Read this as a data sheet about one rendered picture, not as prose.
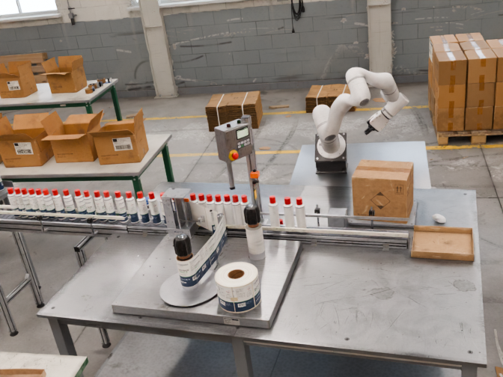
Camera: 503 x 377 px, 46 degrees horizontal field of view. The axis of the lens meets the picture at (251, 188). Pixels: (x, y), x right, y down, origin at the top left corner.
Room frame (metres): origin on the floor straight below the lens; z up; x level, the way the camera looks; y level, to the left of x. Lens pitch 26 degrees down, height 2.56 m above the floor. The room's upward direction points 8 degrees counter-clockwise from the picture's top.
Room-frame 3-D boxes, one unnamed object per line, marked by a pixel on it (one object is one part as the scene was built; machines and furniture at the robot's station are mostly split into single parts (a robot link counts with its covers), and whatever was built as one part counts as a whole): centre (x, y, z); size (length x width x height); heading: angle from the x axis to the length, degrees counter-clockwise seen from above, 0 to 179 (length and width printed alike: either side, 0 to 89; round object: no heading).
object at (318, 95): (7.41, -1.21, 0.11); 0.65 x 0.54 x 0.22; 72
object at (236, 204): (2.97, 0.10, 0.98); 0.05 x 0.05 x 0.20
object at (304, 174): (3.65, -0.75, 0.81); 0.90 x 0.90 x 0.04; 75
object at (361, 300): (2.80, -0.09, 0.82); 2.10 x 1.50 x 0.02; 70
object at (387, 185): (2.99, -0.74, 0.99); 0.30 x 0.24 x 0.27; 65
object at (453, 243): (2.59, -0.95, 0.85); 0.30 x 0.26 x 0.04; 70
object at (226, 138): (3.05, 0.06, 1.38); 0.17 x 0.10 x 0.19; 125
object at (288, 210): (2.87, -0.19, 0.98); 0.05 x 0.05 x 0.20
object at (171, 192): (2.99, 0.42, 1.14); 0.14 x 0.11 x 0.01; 70
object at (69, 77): (6.94, 1.99, 0.97); 0.43 x 0.42 x 0.37; 162
